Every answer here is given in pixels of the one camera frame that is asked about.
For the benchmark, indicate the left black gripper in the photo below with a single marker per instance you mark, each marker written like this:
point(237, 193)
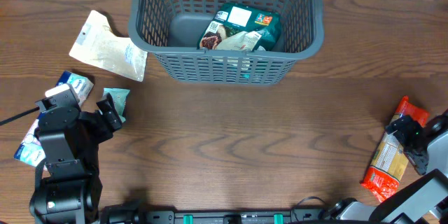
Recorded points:
point(110, 110)

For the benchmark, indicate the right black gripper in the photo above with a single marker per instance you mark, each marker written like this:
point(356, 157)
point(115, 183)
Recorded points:
point(409, 139)

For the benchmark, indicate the mint green wipes packet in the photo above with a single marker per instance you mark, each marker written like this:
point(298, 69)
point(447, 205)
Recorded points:
point(119, 96)

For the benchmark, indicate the orange spaghetti packet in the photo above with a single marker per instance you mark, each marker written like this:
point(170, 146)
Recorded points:
point(388, 164)

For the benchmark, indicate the beige paper pouch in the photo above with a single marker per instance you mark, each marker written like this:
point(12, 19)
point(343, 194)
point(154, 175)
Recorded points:
point(98, 46)

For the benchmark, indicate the multicolour tissue pack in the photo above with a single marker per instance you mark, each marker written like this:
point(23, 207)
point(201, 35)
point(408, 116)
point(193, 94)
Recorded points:
point(30, 150)

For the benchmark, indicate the dark green food bag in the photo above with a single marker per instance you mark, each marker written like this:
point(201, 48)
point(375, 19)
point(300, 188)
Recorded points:
point(241, 28)

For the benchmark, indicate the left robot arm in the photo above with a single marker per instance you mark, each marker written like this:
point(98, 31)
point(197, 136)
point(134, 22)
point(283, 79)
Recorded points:
point(67, 184)

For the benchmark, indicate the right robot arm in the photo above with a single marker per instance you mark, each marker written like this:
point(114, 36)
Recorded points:
point(426, 149)

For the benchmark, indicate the grey plastic lattice basket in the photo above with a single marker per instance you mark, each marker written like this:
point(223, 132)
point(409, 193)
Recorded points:
point(170, 29)

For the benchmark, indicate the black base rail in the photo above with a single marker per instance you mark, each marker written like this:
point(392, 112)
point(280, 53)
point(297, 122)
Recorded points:
point(137, 213)

